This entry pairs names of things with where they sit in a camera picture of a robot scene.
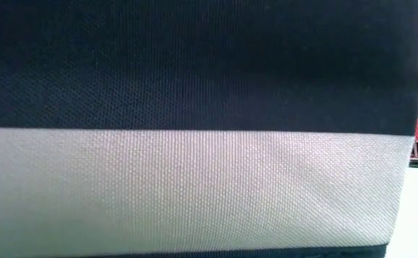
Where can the navy and white fabric bin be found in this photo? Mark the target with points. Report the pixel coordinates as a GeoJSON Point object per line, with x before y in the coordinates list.
{"type": "Point", "coordinates": [194, 179]}

